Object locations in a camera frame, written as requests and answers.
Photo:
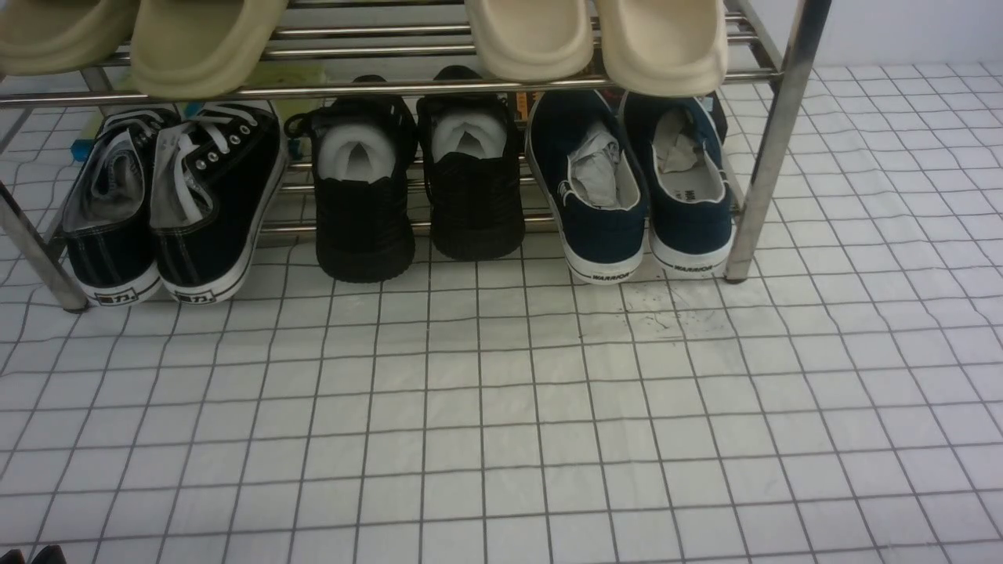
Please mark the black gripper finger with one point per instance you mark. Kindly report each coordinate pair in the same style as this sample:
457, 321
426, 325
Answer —
12, 557

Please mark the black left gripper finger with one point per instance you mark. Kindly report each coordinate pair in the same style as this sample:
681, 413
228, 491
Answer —
49, 554

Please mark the silver metal shoe rack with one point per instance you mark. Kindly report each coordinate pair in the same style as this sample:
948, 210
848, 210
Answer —
786, 74

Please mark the black canvas sneaker far left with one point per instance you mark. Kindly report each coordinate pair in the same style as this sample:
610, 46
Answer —
105, 217

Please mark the black canvas sneaker with laces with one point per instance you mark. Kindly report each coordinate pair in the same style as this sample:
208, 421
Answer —
214, 176

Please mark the black mesh sneaker left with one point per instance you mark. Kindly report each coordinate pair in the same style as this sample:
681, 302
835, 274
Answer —
361, 150

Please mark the black mesh sneaker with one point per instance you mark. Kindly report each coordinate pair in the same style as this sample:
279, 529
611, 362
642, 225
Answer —
361, 150
470, 149

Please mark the beige foam slipper far left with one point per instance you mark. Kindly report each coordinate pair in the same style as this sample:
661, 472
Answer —
53, 37

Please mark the beige foam slipper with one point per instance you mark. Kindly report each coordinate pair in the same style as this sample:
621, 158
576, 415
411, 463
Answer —
191, 50
53, 37

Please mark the black mesh sneaker right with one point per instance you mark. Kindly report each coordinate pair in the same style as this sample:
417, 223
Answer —
470, 149

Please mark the navy canvas sneaker left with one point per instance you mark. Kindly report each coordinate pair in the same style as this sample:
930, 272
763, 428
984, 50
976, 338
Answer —
580, 157

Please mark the navy canvas sneaker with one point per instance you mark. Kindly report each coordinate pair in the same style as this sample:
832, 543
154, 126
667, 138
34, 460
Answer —
580, 157
678, 145

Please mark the cream foam slipper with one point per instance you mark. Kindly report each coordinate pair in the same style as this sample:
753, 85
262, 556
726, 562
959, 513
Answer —
664, 48
531, 41

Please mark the navy canvas sneaker right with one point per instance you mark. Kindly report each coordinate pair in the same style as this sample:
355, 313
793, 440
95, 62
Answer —
678, 145

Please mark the cream foam slipper far right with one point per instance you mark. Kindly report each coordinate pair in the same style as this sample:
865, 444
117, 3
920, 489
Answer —
664, 48

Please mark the white grid floor mat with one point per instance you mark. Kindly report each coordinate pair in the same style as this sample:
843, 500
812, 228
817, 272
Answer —
843, 405

